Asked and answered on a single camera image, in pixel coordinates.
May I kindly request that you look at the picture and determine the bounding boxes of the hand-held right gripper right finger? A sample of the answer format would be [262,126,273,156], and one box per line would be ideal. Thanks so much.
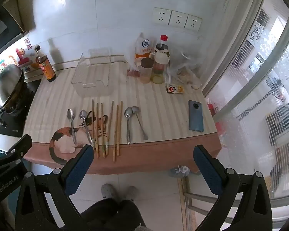
[193,145,276,231]

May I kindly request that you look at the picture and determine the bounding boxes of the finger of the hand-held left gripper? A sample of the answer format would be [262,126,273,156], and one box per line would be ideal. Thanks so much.
[0,135,33,172]

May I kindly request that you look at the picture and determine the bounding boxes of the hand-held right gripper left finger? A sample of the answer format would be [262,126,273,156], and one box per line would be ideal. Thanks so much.
[14,144,95,231]

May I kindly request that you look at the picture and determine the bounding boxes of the steel spoon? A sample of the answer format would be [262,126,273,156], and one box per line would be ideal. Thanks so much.
[79,110,94,145]
[67,108,77,145]
[124,107,133,145]
[131,106,149,141]

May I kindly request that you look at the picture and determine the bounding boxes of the row of wooden chopsticks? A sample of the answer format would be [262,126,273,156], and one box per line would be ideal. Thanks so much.
[92,99,123,162]

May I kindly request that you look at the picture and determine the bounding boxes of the clear plastic container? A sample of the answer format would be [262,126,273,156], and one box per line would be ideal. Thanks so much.
[71,47,112,97]

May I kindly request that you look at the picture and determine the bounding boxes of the blue and white floor object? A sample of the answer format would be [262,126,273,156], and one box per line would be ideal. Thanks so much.
[169,165,191,178]

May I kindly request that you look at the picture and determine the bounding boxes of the black stove top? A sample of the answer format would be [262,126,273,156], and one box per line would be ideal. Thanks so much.
[0,79,42,135]

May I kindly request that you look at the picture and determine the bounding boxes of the grey slipper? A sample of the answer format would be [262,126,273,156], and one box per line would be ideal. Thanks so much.
[101,183,118,201]
[122,186,139,201]

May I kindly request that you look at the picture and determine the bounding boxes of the red bag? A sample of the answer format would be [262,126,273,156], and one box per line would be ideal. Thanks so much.
[207,102,226,148]

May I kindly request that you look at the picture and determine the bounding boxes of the blue smartphone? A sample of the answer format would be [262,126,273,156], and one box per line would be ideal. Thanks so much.
[188,100,205,132]

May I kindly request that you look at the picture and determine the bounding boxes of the person's legs in dark pants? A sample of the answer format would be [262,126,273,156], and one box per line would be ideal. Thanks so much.
[79,198,146,231]

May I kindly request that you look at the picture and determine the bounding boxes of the steel pan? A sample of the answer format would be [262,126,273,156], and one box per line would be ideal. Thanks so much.
[0,64,27,112]

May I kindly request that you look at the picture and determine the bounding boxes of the striped cat print tablecloth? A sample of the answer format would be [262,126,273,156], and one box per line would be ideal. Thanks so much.
[22,61,222,175]

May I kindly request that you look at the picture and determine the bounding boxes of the soy sauce bottle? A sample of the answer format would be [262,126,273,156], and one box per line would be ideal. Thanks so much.
[35,45,57,82]

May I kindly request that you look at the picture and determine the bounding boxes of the small printed card box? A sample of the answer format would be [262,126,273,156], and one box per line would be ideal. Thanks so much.
[167,83,185,94]

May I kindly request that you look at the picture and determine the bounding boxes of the frosted glass sliding door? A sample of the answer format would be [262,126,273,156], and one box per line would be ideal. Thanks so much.
[202,0,289,223]

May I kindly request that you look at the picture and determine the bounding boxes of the clear plastic bag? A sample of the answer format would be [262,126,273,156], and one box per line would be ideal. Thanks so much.
[168,52,203,90]

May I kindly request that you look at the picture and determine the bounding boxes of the plastic jar with brown lid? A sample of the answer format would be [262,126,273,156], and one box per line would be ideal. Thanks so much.
[140,58,155,84]

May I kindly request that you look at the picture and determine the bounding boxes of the range hood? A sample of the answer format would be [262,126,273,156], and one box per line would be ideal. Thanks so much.
[0,3,30,53]

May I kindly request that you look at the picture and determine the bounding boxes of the dark bottle with red cap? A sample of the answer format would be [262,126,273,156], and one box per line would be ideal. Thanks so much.
[155,35,169,53]

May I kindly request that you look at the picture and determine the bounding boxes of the white salt bag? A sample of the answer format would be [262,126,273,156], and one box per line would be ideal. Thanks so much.
[134,32,157,71]

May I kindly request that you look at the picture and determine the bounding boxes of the white wall socket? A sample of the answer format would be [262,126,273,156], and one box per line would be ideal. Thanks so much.
[169,11,188,28]
[152,7,171,25]
[185,14,202,32]

